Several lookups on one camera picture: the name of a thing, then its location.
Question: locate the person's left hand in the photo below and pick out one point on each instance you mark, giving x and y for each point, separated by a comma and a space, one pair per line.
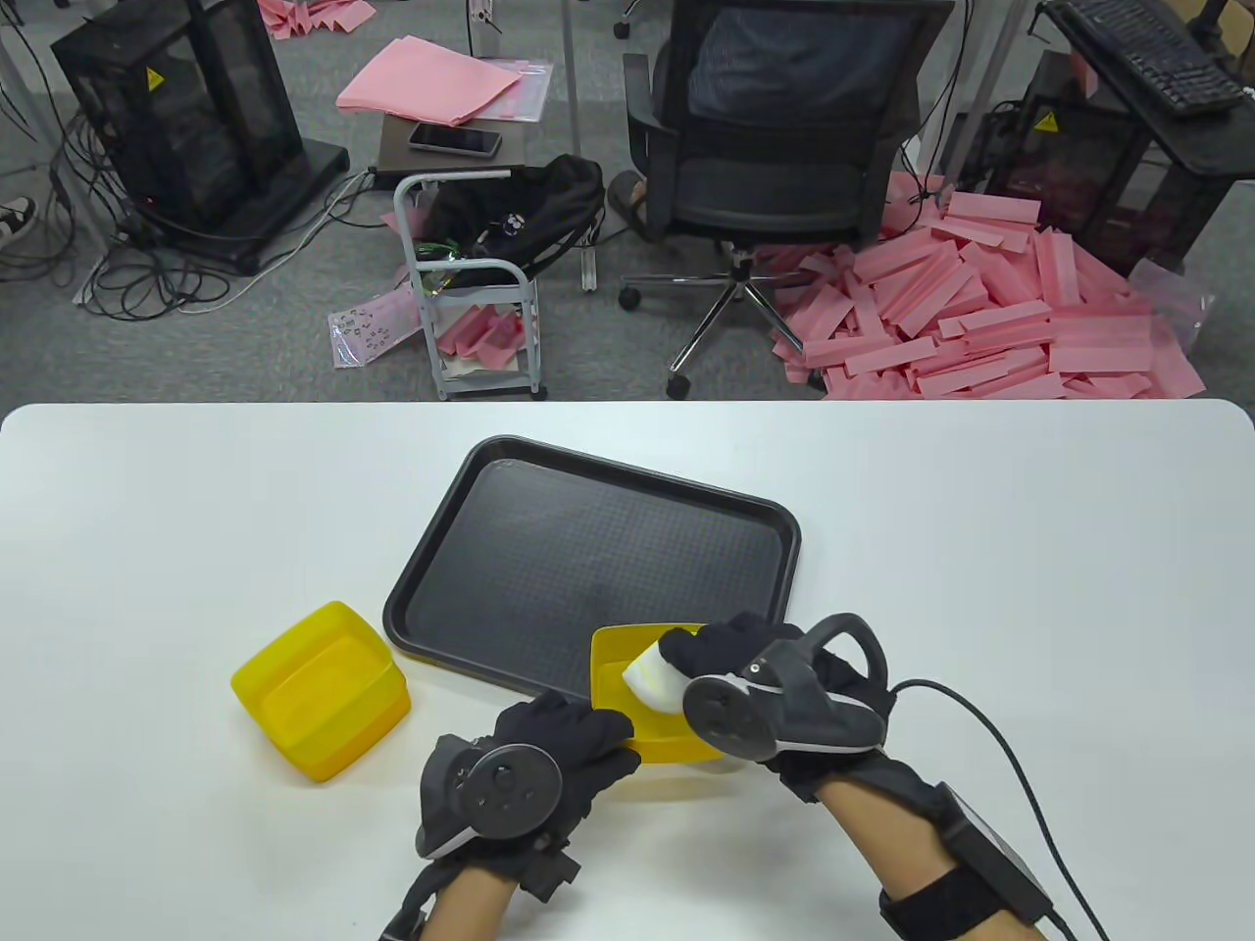
569, 735

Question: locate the person's right hand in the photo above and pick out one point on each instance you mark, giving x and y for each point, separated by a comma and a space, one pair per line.
726, 642

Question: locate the amber yellow plastic food container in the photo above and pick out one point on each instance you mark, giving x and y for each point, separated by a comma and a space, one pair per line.
377, 725
613, 706

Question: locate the white yellow-edged dish cloth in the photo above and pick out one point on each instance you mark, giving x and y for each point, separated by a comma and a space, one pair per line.
657, 681

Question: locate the lemon yellow plastic food container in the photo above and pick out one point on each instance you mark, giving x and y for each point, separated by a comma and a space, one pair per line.
314, 686

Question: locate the person's right forearm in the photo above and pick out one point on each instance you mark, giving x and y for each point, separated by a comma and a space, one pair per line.
873, 833

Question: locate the person's left forearm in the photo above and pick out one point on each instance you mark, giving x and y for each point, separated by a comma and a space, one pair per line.
476, 907

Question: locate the black handheld controller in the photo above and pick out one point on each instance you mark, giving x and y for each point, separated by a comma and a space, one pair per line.
500, 784
784, 706

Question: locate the black plastic tray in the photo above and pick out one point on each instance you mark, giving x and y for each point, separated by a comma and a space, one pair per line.
588, 569

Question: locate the white rolling cart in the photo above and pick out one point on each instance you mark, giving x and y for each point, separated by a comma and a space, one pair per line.
490, 385

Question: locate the pink foam bundle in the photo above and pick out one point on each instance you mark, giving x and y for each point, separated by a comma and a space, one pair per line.
480, 333

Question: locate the pile of pink foam strips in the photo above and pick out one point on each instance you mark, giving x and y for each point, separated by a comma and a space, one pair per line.
980, 314

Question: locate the pink patterned plastic bag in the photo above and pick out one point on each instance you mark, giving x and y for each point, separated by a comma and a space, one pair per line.
373, 328

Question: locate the black mesh office chair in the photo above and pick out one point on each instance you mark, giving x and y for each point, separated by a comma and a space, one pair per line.
775, 186

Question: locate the black backpack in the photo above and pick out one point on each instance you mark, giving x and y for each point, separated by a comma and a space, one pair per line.
529, 211

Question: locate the crumpled clear plastic bag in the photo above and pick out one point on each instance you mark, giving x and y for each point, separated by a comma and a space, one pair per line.
1181, 304

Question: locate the black smartphone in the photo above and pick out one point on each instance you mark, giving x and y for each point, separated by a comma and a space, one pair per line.
456, 140

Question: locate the clear flat plastic bag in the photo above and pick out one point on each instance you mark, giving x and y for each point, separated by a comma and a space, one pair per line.
534, 93

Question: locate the small brown side table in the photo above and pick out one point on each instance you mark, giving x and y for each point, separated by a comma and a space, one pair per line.
397, 157

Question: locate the black mesh computer cabinet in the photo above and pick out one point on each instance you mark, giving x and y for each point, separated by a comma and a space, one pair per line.
196, 98
1079, 167

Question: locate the stack of pink sheets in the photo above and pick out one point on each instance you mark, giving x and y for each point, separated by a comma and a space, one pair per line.
422, 83

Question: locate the black keyboard shelf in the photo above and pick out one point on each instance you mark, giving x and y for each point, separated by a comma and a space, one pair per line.
1216, 147

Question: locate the black keyboard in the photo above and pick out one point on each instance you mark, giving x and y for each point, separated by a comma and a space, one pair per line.
1147, 49

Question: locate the scattered pink foam pieces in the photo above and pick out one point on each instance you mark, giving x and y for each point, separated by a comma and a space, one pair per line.
314, 15

